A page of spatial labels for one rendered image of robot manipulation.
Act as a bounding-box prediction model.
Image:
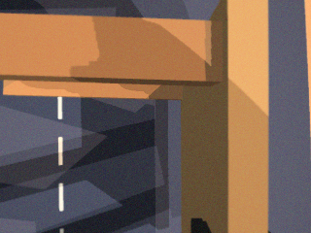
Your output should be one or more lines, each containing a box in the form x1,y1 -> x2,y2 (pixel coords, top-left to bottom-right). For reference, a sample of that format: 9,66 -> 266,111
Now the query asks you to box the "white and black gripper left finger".
190,218 -> 211,233

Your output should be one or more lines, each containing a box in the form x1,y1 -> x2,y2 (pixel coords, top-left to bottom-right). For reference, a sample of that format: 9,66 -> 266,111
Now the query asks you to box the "dark grey mat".
0,0 -> 311,233

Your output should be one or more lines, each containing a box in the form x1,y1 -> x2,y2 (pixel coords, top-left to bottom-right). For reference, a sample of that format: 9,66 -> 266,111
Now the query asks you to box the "small wooden stool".
0,0 -> 268,233

